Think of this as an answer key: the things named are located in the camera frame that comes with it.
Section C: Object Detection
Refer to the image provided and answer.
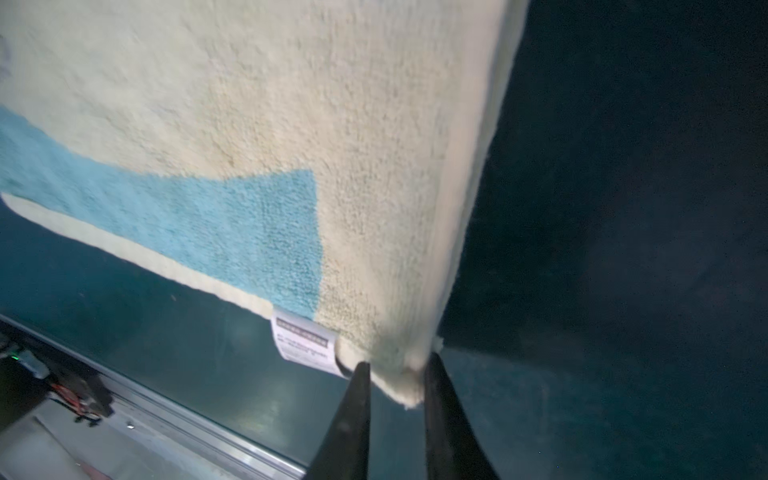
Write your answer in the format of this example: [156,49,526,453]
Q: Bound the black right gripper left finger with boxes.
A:
[303,362,371,480]

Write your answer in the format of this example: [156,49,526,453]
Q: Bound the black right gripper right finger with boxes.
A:
[424,352,499,480]

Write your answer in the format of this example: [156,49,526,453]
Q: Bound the aluminium mounting rail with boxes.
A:
[1,315,305,479]

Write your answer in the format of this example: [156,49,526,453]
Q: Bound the teal yellow patterned towel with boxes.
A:
[1,1,529,408]

